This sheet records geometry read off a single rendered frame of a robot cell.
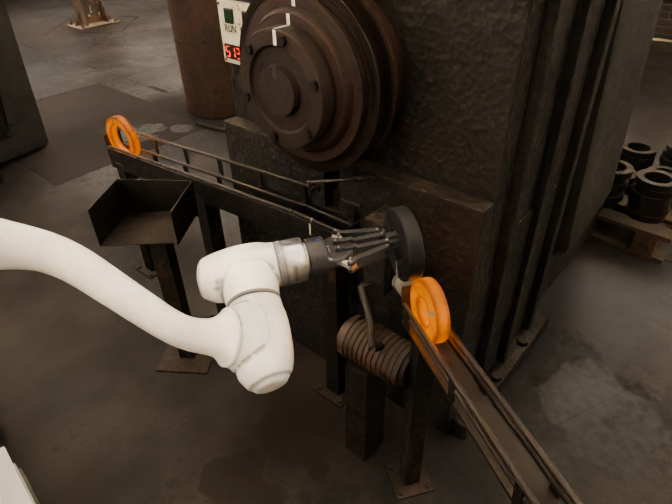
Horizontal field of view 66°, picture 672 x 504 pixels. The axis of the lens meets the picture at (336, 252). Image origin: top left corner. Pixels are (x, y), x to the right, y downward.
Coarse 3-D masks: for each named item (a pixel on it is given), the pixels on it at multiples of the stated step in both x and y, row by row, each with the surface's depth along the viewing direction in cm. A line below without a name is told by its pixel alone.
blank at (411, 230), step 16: (400, 208) 104; (384, 224) 112; (400, 224) 101; (416, 224) 101; (400, 240) 103; (416, 240) 100; (400, 256) 109; (416, 256) 100; (400, 272) 108; (416, 272) 102
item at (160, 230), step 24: (120, 192) 177; (144, 192) 177; (168, 192) 176; (192, 192) 173; (96, 216) 163; (120, 216) 178; (144, 216) 179; (168, 216) 177; (192, 216) 174; (120, 240) 167; (144, 240) 166; (168, 240) 164; (168, 264) 177; (168, 288) 184; (168, 360) 203; (192, 360) 203
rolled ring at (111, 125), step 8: (112, 120) 210; (120, 120) 208; (112, 128) 215; (128, 128) 208; (112, 136) 217; (128, 136) 208; (136, 136) 210; (112, 144) 220; (120, 144) 220; (136, 144) 210; (136, 152) 213
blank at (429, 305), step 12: (420, 288) 119; (432, 288) 115; (420, 300) 122; (432, 300) 113; (444, 300) 114; (420, 312) 123; (432, 312) 114; (444, 312) 113; (432, 324) 116; (444, 324) 113; (432, 336) 117; (444, 336) 115
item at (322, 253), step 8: (304, 240) 102; (312, 240) 101; (320, 240) 101; (328, 240) 105; (312, 248) 100; (320, 248) 100; (328, 248) 103; (312, 256) 99; (320, 256) 100; (328, 256) 101; (336, 256) 101; (344, 256) 101; (352, 256) 103; (312, 264) 100; (320, 264) 100; (328, 264) 100; (312, 272) 101; (320, 272) 102
